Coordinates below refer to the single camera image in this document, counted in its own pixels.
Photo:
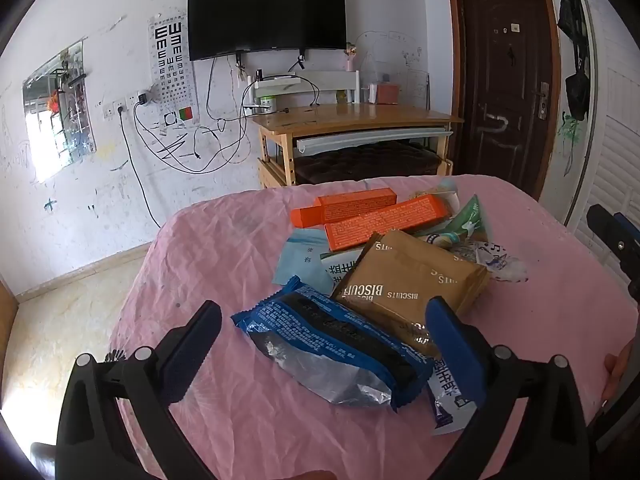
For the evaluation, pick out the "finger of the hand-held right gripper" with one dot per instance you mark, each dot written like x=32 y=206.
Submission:
x=612 y=240

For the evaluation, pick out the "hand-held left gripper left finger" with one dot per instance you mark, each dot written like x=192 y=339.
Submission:
x=192 y=355

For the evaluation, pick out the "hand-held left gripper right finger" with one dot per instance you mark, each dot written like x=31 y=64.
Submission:
x=457 y=350

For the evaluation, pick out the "brown biscuit packet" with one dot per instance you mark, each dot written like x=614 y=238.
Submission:
x=410 y=280

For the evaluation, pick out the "person's right hand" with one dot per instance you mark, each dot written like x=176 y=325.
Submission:
x=617 y=375

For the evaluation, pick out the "blue and white wrapper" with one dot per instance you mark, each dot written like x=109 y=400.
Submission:
x=450 y=405

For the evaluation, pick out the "pink tablecloth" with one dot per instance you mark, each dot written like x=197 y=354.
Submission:
x=210 y=260

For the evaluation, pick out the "clear printed wrapper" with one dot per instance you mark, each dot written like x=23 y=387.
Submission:
x=502 y=260

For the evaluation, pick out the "white louvered wardrobe door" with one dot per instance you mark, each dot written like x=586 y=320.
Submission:
x=615 y=135

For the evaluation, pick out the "small teal and white bottle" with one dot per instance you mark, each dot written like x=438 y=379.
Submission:
x=444 y=240

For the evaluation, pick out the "blue cookie packet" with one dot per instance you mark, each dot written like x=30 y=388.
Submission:
x=320 y=330

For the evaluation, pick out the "light blue packet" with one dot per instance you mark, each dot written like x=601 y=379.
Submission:
x=300 y=260

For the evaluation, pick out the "long orange cardboard box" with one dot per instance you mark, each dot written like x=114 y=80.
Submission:
x=385 y=222

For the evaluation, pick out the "black hanging bag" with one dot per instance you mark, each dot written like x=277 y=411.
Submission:
x=572 y=15
x=579 y=90

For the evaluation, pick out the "small pale cup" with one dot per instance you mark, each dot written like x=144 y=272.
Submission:
x=448 y=190

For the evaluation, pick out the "short orange cardboard box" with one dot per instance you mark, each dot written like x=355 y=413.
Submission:
x=355 y=202

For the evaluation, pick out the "dark brown door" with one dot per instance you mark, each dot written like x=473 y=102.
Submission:
x=500 y=85

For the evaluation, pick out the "white keyboard tray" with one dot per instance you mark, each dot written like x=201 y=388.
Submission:
x=370 y=137

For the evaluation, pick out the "wooden desk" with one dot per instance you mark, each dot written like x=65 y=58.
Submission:
x=350 y=117

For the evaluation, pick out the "black plug charger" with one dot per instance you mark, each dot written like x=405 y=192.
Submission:
x=142 y=98

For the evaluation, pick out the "green and white jar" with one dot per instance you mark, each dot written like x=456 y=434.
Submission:
x=266 y=102

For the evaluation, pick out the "small orange desk box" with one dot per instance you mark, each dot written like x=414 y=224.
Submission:
x=387 y=94

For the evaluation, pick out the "white cup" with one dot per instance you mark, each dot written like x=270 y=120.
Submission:
x=373 y=95

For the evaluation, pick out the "white eye chart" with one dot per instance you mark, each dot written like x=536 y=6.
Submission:
x=172 y=60

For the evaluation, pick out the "white wooden shelf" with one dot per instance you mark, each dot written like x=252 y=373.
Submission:
x=310 y=82

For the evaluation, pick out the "pink vase with flowers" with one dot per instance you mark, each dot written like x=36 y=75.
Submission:
x=351 y=60

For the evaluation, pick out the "white wall socket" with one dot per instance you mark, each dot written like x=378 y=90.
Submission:
x=108 y=110
x=122 y=106

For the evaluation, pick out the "wall mirror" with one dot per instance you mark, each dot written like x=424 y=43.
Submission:
x=55 y=110

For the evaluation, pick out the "black wall television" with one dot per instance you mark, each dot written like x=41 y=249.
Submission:
x=265 y=15

